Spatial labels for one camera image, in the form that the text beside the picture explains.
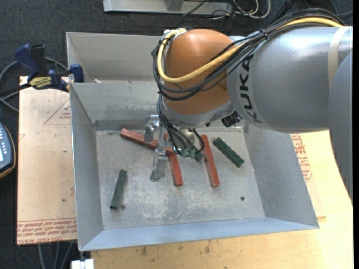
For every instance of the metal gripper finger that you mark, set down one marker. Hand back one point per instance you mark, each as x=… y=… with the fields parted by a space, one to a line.
x=161 y=168
x=154 y=175

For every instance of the red-brown flat block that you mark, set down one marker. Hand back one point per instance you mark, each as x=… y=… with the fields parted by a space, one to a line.
x=134 y=136
x=176 y=169
x=211 y=167

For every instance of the dark green flat block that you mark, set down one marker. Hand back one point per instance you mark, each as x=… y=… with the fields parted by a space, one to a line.
x=119 y=189
x=228 y=152

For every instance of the grey metal bin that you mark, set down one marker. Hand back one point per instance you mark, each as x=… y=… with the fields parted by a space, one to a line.
x=185 y=206

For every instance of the brown cardboard board, red print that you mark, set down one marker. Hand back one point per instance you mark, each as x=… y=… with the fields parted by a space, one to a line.
x=45 y=164

